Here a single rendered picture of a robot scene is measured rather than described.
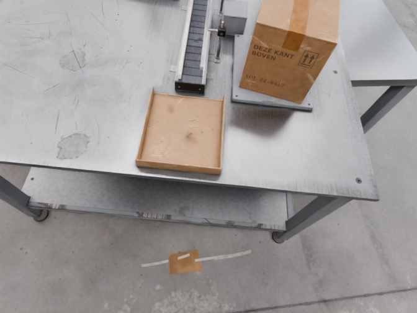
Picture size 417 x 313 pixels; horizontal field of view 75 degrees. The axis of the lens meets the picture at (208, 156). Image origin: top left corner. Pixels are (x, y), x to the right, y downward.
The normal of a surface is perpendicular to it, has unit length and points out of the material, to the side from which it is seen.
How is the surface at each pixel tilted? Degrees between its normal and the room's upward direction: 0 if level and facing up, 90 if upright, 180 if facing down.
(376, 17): 0
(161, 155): 0
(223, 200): 1
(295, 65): 90
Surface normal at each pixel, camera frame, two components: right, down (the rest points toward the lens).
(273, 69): -0.26, 0.84
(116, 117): 0.10, -0.47
